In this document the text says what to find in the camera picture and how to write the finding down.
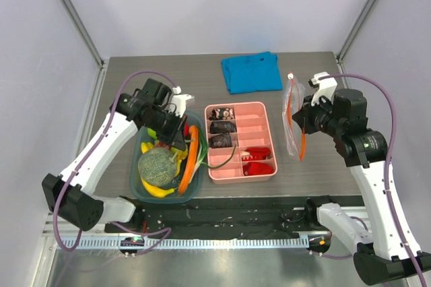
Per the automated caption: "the dark floral rolled sock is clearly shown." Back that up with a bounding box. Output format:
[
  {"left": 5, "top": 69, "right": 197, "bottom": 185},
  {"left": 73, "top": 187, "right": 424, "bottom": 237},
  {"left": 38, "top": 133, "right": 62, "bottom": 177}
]
[{"left": 209, "top": 121, "right": 236, "bottom": 134}]

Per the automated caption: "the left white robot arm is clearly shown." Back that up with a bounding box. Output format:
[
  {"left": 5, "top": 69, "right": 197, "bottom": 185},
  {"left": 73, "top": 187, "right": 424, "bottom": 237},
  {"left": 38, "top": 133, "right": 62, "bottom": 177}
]
[{"left": 42, "top": 78, "right": 195, "bottom": 232}]

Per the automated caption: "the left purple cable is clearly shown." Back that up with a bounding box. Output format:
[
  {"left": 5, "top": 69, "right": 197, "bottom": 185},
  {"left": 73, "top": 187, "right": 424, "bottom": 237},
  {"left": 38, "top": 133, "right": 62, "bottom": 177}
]
[{"left": 53, "top": 70, "right": 179, "bottom": 256}]

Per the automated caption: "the teal plastic fruit bin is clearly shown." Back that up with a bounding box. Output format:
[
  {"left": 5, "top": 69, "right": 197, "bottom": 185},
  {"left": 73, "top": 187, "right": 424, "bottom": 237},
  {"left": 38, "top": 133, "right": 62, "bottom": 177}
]
[{"left": 129, "top": 127, "right": 204, "bottom": 204}]

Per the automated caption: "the yellow green bell pepper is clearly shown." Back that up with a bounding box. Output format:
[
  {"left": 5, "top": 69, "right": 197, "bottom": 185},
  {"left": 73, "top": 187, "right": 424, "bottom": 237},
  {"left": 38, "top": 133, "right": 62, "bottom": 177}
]
[{"left": 170, "top": 147, "right": 188, "bottom": 160}]

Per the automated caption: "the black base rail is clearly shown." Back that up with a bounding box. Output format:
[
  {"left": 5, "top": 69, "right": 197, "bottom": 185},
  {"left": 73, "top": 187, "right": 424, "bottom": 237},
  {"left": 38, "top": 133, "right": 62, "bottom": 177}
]
[{"left": 124, "top": 197, "right": 320, "bottom": 240}]

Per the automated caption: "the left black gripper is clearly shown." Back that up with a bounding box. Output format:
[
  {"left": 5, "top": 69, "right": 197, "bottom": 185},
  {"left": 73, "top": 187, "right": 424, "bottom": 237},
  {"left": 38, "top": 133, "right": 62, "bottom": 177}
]
[{"left": 144, "top": 109, "right": 187, "bottom": 151}]

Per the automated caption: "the green onion stalk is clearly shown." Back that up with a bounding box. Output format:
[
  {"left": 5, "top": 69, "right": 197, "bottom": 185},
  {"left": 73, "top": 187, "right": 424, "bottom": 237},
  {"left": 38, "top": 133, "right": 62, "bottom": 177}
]
[{"left": 188, "top": 125, "right": 236, "bottom": 172}]

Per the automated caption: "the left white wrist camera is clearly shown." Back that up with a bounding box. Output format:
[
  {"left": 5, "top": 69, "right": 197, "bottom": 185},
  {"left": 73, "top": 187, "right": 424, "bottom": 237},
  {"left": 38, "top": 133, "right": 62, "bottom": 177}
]
[{"left": 166, "top": 86, "right": 195, "bottom": 117}]

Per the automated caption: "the yellow banana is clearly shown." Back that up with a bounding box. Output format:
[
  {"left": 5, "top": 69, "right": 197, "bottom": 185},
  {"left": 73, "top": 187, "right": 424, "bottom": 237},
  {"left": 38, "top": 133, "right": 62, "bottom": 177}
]
[
  {"left": 141, "top": 180, "right": 176, "bottom": 199},
  {"left": 141, "top": 142, "right": 154, "bottom": 154}
]

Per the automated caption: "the pink divided organizer tray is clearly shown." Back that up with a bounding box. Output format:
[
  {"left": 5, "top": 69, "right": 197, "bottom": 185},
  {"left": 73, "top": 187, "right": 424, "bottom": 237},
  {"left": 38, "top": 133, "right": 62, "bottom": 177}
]
[{"left": 205, "top": 102, "right": 277, "bottom": 185}]

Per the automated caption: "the red pepper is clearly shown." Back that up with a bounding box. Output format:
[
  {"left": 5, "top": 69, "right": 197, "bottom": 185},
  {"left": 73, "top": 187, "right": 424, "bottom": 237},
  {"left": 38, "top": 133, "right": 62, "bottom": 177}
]
[{"left": 184, "top": 123, "right": 189, "bottom": 136}]

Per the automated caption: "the yellow banana lower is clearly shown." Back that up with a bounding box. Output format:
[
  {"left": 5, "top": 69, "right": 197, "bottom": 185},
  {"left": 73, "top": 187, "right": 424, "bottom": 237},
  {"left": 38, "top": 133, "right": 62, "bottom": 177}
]
[{"left": 141, "top": 180, "right": 176, "bottom": 199}]

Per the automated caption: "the dotted dark rolled sock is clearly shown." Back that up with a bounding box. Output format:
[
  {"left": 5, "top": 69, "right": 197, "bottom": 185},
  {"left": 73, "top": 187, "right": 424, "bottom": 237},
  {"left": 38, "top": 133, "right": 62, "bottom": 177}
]
[{"left": 209, "top": 133, "right": 233, "bottom": 149}]

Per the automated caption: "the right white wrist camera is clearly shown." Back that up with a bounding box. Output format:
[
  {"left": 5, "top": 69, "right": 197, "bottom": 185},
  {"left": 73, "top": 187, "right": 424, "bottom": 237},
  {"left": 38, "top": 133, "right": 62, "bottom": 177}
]
[{"left": 309, "top": 72, "right": 337, "bottom": 106}]

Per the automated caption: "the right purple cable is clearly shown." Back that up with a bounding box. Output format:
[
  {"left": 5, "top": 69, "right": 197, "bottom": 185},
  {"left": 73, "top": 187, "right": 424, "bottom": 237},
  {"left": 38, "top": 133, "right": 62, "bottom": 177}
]
[{"left": 319, "top": 73, "right": 427, "bottom": 287}]

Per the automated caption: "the slotted cable duct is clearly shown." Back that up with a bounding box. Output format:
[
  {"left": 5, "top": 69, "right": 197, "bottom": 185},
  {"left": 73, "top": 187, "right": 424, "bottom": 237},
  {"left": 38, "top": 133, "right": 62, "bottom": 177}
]
[{"left": 77, "top": 235, "right": 309, "bottom": 250}]

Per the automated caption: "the orange carrot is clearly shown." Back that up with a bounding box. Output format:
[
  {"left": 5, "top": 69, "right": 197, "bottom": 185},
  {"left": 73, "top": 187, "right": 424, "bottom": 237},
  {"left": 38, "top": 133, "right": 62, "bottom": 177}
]
[{"left": 178, "top": 125, "right": 199, "bottom": 195}]

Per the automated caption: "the yellow banana upper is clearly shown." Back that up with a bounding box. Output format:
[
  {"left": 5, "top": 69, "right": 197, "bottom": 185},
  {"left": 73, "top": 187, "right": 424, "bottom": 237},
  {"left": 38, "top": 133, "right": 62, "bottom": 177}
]
[{"left": 141, "top": 142, "right": 154, "bottom": 154}]

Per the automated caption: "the green netted melon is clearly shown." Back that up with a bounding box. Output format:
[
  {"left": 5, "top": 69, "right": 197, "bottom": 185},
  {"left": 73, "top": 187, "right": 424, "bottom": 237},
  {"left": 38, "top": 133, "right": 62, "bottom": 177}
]
[{"left": 137, "top": 148, "right": 182, "bottom": 187}]

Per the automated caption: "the blue folded cloth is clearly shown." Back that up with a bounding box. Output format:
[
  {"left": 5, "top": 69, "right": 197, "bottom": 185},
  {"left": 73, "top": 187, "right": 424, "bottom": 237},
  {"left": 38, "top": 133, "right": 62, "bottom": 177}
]
[{"left": 221, "top": 52, "right": 283, "bottom": 94}]

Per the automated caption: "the purple cable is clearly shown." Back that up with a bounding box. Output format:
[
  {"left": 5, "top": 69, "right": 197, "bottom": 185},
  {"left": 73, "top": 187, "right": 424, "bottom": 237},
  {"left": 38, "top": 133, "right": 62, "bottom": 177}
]
[
  {"left": 319, "top": 73, "right": 427, "bottom": 287},
  {"left": 53, "top": 70, "right": 179, "bottom": 256}
]

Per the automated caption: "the rose pattern rolled sock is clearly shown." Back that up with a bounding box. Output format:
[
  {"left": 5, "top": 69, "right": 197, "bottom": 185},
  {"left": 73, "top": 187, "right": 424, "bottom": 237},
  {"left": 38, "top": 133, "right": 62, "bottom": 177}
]
[{"left": 209, "top": 107, "right": 235, "bottom": 121}]

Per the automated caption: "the clear zip top bag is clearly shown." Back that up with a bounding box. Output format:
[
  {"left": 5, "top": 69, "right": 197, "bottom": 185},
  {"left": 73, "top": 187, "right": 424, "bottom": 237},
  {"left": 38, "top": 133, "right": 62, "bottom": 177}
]
[{"left": 281, "top": 71, "right": 308, "bottom": 162}]

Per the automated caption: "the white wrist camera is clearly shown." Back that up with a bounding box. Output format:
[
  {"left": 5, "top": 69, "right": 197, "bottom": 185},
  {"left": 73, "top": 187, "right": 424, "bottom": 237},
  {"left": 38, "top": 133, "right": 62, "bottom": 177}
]
[
  {"left": 166, "top": 86, "right": 195, "bottom": 117},
  {"left": 309, "top": 72, "right": 337, "bottom": 106}
]

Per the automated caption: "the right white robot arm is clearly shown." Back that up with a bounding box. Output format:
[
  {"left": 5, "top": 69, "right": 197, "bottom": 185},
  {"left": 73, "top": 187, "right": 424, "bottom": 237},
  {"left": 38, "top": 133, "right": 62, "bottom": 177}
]
[{"left": 292, "top": 89, "right": 430, "bottom": 286}]

